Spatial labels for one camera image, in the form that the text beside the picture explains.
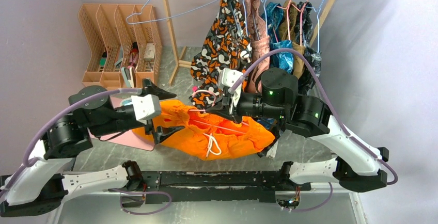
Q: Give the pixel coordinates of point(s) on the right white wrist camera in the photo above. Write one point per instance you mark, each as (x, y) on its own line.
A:
(231, 79)

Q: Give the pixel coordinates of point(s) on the blue patterned shorts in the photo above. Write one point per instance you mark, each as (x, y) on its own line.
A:
(274, 17)

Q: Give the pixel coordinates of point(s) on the brown shorts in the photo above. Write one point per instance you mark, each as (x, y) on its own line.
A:
(287, 32)

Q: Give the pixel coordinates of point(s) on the pink shorts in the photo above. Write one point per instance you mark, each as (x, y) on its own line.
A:
(260, 42)

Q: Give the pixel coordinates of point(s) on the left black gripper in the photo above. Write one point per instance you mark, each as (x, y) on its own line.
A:
(162, 132)

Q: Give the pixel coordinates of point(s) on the peach file organizer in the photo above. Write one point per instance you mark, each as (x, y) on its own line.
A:
(125, 44)

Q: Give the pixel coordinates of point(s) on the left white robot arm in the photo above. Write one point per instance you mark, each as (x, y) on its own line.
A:
(40, 184)

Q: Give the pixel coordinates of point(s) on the pink clipboard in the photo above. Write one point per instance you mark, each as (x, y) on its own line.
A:
(128, 139)

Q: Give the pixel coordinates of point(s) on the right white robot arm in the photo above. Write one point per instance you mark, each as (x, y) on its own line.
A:
(356, 166)

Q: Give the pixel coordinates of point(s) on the blue wire hanger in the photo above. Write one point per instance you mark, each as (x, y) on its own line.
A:
(169, 15)

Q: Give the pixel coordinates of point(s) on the orange camouflage shorts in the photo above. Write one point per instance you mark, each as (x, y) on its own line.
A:
(226, 45)

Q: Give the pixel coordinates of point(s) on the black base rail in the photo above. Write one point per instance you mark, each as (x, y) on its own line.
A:
(185, 186)

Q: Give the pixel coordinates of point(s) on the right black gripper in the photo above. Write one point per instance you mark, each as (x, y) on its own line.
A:
(228, 109)

